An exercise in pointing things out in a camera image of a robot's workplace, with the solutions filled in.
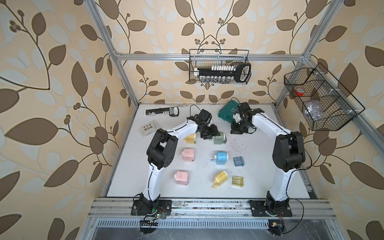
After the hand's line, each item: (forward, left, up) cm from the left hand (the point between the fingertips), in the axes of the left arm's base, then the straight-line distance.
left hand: (216, 133), depth 93 cm
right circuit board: (-47, -27, -11) cm, 55 cm away
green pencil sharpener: (-3, -3, -3) cm, 4 cm away
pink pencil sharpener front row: (-27, +20, -2) cm, 34 cm away
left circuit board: (-47, +36, -13) cm, 60 cm away
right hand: (+2, -11, -1) cm, 11 cm away
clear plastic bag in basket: (-2, -45, +25) cm, 52 cm away
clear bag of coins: (+8, +45, -6) cm, 46 cm away
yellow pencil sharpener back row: (-2, +16, -3) cm, 16 cm away
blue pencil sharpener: (-16, -2, -2) cm, 16 cm away
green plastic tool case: (+24, -11, -6) cm, 27 cm away
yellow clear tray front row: (-26, -11, -9) cm, 30 cm away
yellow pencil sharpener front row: (-27, -1, -2) cm, 27 cm away
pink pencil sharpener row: (-13, +17, -3) cm, 22 cm away
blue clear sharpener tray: (-14, -14, -9) cm, 22 cm away
